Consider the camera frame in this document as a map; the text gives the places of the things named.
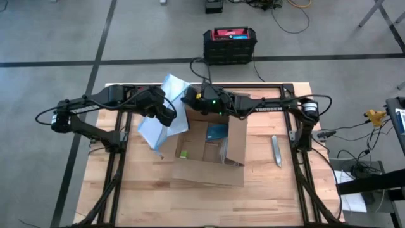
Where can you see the black side desk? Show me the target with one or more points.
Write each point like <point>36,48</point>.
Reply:
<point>390,120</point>

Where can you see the small green item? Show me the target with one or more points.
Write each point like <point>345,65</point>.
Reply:
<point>183,154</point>

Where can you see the blue card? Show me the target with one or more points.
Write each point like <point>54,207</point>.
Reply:
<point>217,132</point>

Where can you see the grey metal desk leg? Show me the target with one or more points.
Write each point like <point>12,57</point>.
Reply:
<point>367,14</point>
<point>400,17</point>
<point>401,85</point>

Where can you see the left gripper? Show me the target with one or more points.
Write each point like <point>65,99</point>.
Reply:
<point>150,99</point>

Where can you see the black aluminium table frame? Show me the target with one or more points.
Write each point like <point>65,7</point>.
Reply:
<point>262,86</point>

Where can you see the grey side cart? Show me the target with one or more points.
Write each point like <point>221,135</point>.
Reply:
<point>345,164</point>

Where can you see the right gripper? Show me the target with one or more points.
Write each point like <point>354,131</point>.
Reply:
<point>209,99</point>

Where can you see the grey Stanley utility knife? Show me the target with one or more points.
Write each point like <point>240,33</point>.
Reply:
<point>276,152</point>

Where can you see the clear mesh pouch blue trim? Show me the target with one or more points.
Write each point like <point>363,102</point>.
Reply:
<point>177,85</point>

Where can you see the blue white carton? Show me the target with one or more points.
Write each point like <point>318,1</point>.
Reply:
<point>400,122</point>

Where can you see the white paper sheet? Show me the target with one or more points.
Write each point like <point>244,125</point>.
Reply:
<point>354,202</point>

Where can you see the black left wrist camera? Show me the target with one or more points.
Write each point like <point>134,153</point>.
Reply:
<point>166,117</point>

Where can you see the black red power station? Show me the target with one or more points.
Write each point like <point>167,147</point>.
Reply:
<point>229,50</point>

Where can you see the black floor device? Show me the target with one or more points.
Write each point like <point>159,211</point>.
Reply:
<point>213,6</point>

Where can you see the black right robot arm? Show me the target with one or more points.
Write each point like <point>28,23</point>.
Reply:
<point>272,103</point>

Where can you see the black stand beam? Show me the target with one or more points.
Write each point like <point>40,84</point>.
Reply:
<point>370,183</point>

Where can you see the brown cardboard box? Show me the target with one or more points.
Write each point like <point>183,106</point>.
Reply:
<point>209,172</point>

